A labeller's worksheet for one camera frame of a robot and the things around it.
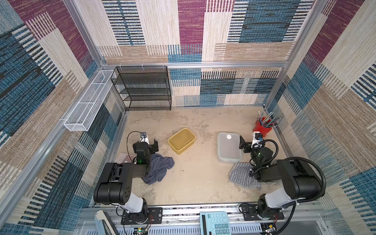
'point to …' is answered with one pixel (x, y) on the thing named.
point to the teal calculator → (214, 223)
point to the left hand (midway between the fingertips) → (147, 140)
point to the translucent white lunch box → (228, 150)
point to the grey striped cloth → (239, 176)
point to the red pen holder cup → (264, 129)
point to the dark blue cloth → (157, 166)
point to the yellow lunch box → (182, 141)
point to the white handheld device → (104, 225)
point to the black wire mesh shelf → (143, 87)
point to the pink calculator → (125, 157)
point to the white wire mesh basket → (80, 119)
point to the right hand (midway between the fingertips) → (250, 137)
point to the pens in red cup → (270, 116)
